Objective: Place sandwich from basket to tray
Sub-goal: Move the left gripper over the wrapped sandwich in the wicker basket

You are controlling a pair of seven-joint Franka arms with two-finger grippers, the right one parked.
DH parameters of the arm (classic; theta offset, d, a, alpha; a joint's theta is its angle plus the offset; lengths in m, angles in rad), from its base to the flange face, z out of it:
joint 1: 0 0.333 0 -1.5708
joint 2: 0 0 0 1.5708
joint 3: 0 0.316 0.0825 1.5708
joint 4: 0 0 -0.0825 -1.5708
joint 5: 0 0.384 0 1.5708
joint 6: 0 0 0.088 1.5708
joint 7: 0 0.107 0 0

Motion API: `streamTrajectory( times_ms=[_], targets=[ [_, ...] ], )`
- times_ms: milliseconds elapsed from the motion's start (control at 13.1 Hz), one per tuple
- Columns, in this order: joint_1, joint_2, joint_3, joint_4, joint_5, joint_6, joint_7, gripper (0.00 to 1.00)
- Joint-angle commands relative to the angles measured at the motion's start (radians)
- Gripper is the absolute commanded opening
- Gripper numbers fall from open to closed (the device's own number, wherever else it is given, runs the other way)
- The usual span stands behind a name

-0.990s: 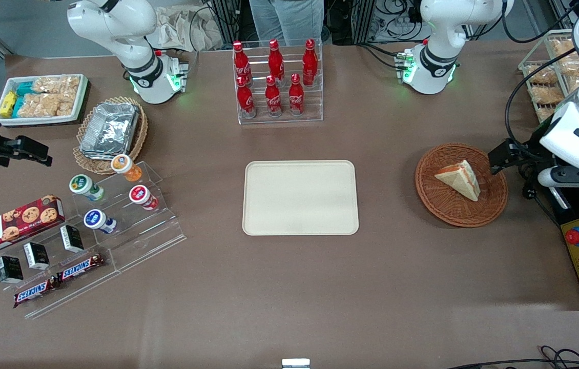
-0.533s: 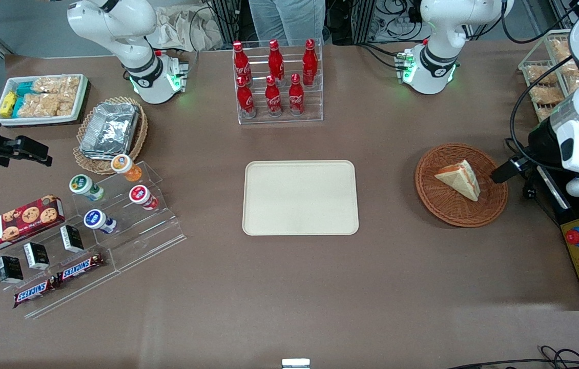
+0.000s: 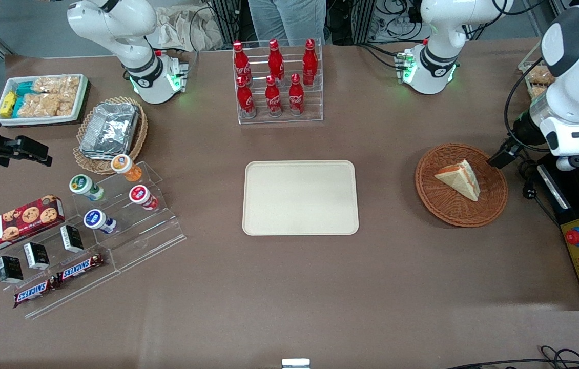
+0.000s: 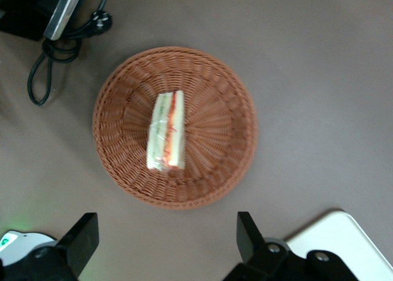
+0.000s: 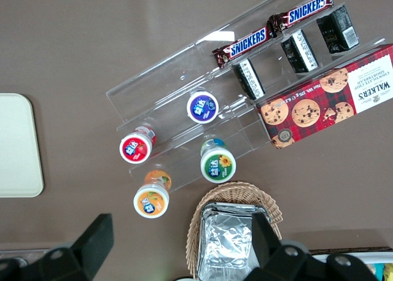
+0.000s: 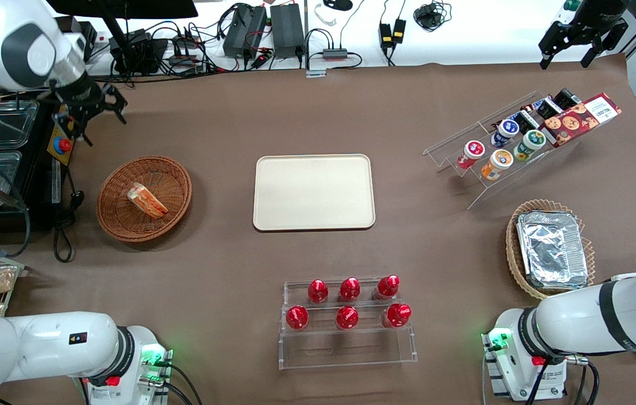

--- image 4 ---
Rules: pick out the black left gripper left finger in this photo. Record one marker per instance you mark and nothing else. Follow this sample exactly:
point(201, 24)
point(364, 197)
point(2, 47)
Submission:
point(83, 241)

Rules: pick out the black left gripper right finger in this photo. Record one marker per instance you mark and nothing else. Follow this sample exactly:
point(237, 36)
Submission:
point(251, 244)

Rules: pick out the triangle sandwich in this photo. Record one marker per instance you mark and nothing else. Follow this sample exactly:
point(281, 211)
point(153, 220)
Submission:
point(172, 130)

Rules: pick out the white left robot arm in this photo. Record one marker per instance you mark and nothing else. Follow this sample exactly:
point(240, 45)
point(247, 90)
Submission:
point(21, 247)

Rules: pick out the cream plastic tray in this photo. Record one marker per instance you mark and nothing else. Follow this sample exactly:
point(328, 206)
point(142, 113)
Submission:
point(353, 238)

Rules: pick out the brown round wicker basket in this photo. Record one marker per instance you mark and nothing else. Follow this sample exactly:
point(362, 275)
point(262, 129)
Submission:
point(215, 124)

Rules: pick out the black countertop appliance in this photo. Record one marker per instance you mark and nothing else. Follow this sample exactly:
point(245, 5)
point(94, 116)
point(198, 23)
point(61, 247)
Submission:
point(21, 14)

